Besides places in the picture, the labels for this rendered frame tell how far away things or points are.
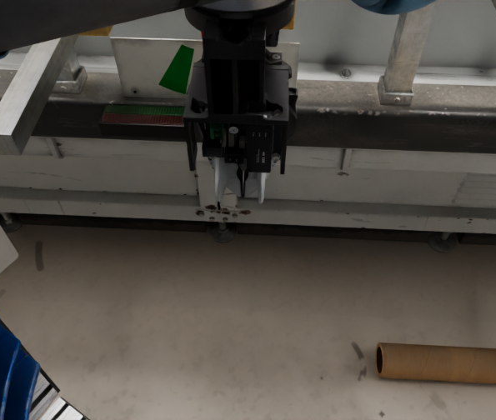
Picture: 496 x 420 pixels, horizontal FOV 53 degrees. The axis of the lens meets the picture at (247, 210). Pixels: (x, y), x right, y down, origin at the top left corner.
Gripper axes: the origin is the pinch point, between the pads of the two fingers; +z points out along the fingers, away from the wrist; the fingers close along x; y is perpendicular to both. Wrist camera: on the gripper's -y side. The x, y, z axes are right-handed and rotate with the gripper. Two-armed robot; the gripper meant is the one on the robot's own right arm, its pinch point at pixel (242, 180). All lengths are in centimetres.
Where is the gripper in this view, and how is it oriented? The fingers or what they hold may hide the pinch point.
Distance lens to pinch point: 48.3
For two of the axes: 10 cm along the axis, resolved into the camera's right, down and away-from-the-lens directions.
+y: -0.5, 7.8, -6.3
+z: 0.0, 6.3, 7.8
